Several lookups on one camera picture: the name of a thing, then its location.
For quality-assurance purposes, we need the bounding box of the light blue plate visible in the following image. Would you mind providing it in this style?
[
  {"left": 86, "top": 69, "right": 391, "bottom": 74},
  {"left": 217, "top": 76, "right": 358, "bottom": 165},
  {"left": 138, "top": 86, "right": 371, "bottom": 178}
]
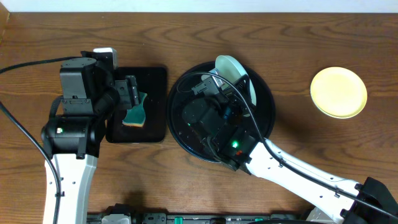
[{"left": 213, "top": 55, "right": 257, "bottom": 106}]

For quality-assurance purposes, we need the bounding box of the green orange sponge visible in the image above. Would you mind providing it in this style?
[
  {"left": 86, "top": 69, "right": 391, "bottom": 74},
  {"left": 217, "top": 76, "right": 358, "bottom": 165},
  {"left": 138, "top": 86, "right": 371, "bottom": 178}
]
[{"left": 122, "top": 92, "right": 147, "bottom": 128}]

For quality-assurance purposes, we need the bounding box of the yellow plate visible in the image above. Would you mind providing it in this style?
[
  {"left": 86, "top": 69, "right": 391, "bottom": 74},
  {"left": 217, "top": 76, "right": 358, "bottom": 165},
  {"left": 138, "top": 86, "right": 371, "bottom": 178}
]
[{"left": 310, "top": 67, "right": 368, "bottom": 119}]

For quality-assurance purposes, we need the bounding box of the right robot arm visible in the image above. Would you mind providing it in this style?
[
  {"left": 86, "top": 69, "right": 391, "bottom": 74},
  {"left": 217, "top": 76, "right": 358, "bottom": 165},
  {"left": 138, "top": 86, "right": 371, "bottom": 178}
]
[{"left": 172, "top": 90, "right": 397, "bottom": 223}]

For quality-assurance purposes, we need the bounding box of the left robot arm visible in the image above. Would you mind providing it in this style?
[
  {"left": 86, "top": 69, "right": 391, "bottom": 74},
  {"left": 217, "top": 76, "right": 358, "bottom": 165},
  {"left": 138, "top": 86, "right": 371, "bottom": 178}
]
[{"left": 41, "top": 47, "right": 141, "bottom": 223}]

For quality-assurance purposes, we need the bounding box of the black round tray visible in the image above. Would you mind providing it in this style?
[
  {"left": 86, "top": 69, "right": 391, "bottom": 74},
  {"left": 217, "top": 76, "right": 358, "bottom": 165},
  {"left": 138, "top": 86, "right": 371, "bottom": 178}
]
[{"left": 167, "top": 62, "right": 275, "bottom": 170}]

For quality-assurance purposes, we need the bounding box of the black rectangular tray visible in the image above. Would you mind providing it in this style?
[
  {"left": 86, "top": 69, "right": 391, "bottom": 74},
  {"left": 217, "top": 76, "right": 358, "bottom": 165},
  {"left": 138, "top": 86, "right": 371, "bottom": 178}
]
[{"left": 106, "top": 67, "right": 167, "bottom": 143}]

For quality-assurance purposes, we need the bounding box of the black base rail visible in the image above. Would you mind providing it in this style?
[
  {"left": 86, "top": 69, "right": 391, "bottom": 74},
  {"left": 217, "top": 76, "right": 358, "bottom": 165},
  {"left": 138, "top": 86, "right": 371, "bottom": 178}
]
[{"left": 86, "top": 203, "right": 308, "bottom": 224}]

